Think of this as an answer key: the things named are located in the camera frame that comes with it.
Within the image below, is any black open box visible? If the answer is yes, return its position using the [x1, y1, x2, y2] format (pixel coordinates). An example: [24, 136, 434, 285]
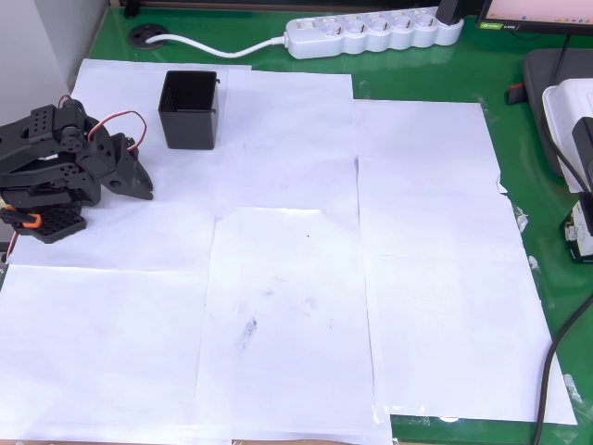
[157, 70, 222, 151]

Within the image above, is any white paper sheet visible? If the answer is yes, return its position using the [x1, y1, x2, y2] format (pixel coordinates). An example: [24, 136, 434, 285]
[363, 253, 579, 426]
[355, 156, 530, 259]
[6, 203, 218, 273]
[0, 262, 233, 444]
[55, 57, 254, 214]
[225, 68, 361, 214]
[194, 206, 395, 444]
[350, 99, 510, 195]

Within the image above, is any orange black table clamp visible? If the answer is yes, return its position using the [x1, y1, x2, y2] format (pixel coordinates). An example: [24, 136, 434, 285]
[0, 206, 44, 233]

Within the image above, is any white power strip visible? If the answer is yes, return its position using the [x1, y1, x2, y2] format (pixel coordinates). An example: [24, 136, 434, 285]
[284, 6, 464, 60]

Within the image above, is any black power adapter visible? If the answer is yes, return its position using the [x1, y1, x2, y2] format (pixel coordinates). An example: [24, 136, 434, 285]
[436, 0, 464, 24]

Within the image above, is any dark grey pad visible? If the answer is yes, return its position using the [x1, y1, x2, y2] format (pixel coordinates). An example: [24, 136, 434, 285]
[522, 47, 593, 180]

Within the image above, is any black computer monitor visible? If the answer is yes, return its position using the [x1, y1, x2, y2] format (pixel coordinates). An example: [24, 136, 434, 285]
[476, 0, 593, 36]

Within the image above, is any white plastic container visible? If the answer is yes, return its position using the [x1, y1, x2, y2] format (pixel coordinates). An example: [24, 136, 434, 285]
[541, 77, 593, 195]

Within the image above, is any small white black device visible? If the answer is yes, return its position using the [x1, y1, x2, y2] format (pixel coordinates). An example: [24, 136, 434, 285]
[559, 192, 593, 266]

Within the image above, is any red servo wire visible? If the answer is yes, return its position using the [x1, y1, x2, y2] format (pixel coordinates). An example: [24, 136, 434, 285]
[57, 95, 148, 153]

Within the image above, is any black cable grommet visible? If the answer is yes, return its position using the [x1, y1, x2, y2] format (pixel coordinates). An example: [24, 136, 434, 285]
[129, 25, 169, 50]

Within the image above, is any white power strip cable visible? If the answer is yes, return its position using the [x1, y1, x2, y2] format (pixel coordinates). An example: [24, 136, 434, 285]
[143, 32, 291, 59]

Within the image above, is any thin black monitor cable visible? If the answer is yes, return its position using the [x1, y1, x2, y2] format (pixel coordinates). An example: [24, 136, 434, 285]
[553, 34, 572, 87]

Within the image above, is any thick black cable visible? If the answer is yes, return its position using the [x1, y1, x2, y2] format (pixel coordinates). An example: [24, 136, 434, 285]
[532, 296, 593, 445]

